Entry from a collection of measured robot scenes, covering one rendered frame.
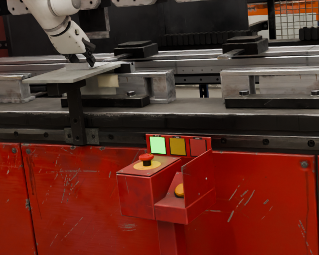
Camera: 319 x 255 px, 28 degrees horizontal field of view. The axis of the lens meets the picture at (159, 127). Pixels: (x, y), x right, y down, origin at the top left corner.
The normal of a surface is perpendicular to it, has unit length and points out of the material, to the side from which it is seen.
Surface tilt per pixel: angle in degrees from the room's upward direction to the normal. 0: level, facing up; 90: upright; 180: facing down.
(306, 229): 90
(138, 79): 90
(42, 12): 129
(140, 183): 90
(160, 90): 90
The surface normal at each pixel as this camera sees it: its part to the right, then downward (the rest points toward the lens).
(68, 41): -0.20, 0.83
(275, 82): -0.45, 0.25
